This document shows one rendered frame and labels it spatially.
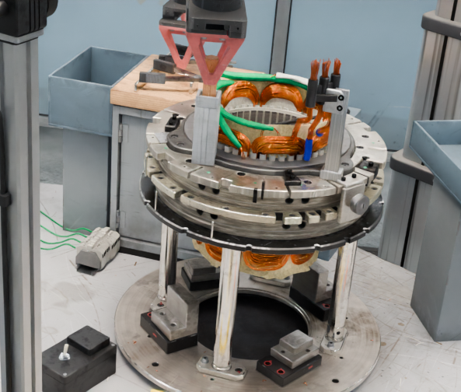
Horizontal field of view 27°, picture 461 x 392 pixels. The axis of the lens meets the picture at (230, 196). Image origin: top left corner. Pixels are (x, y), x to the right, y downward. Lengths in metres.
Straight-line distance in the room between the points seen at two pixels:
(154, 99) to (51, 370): 0.45
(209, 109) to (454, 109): 0.60
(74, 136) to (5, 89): 0.79
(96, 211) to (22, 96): 0.85
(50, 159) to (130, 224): 2.21
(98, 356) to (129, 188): 0.36
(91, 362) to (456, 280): 0.53
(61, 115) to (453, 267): 0.65
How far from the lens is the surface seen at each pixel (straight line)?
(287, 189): 1.18
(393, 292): 1.60
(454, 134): 1.54
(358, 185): 1.20
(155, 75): 1.50
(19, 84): 0.81
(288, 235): 1.20
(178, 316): 1.36
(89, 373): 1.31
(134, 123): 1.53
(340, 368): 1.37
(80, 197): 1.65
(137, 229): 1.61
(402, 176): 1.73
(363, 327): 1.46
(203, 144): 1.19
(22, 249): 0.88
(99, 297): 1.51
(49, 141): 3.96
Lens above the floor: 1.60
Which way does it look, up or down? 27 degrees down
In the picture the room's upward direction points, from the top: 5 degrees clockwise
